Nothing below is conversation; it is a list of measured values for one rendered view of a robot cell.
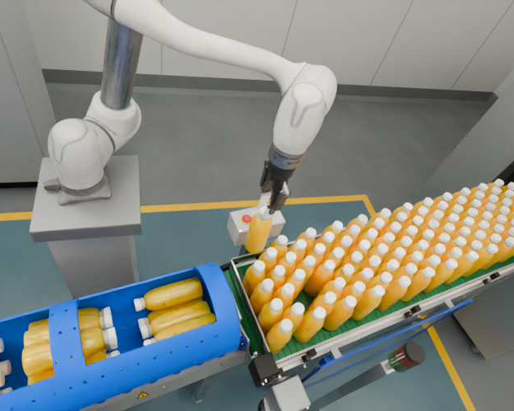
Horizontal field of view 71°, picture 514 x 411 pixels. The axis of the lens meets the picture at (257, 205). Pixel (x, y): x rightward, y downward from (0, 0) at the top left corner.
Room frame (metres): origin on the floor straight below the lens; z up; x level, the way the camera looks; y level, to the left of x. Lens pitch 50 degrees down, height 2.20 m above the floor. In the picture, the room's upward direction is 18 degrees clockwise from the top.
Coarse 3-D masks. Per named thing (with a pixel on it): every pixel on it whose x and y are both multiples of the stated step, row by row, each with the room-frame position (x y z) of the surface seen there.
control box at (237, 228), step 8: (256, 208) 0.90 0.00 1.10; (232, 216) 0.83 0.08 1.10; (240, 216) 0.84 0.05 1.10; (280, 216) 0.90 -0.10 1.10; (232, 224) 0.81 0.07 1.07; (240, 224) 0.80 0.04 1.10; (248, 224) 0.81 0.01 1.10; (272, 224) 0.85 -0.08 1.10; (280, 224) 0.87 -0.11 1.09; (232, 232) 0.80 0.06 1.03; (240, 232) 0.77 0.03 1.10; (272, 232) 0.86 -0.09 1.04; (280, 232) 0.88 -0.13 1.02; (240, 240) 0.77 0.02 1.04
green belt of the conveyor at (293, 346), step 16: (512, 256) 1.30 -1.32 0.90; (224, 272) 0.70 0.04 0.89; (240, 272) 0.72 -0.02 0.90; (480, 272) 1.12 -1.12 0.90; (448, 288) 0.98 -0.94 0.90; (240, 304) 0.59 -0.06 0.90; (304, 304) 0.67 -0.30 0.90; (400, 304) 0.81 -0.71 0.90; (352, 320) 0.67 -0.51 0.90; (368, 320) 0.69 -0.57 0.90; (256, 336) 0.49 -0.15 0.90; (320, 336) 0.57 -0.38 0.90; (288, 352) 0.47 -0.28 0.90
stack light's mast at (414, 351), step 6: (408, 342) 0.48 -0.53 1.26; (414, 342) 0.48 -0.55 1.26; (408, 348) 0.46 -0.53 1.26; (414, 348) 0.47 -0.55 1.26; (420, 348) 0.47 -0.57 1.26; (408, 354) 0.44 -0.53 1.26; (414, 354) 0.45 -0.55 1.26; (420, 354) 0.45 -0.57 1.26; (414, 360) 0.43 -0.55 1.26; (420, 360) 0.44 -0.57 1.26; (390, 366) 0.45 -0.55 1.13
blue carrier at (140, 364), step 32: (128, 288) 0.42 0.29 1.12; (224, 288) 0.47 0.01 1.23; (0, 320) 0.22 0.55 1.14; (32, 320) 0.26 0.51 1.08; (64, 320) 0.25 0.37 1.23; (128, 320) 0.38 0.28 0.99; (224, 320) 0.39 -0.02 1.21; (0, 352) 0.17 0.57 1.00; (64, 352) 0.18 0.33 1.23; (128, 352) 0.23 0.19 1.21; (160, 352) 0.26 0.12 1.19; (192, 352) 0.29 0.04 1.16; (224, 352) 0.34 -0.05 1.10; (32, 384) 0.10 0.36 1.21; (64, 384) 0.13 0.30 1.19; (96, 384) 0.15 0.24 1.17; (128, 384) 0.18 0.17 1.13
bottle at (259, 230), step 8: (256, 216) 0.71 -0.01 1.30; (256, 224) 0.69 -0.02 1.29; (264, 224) 0.69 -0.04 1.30; (248, 232) 0.70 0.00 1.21; (256, 232) 0.68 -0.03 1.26; (264, 232) 0.68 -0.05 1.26; (248, 240) 0.69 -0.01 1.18; (256, 240) 0.68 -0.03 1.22; (264, 240) 0.69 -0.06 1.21; (248, 248) 0.69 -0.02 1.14; (256, 248) 0.68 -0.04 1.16
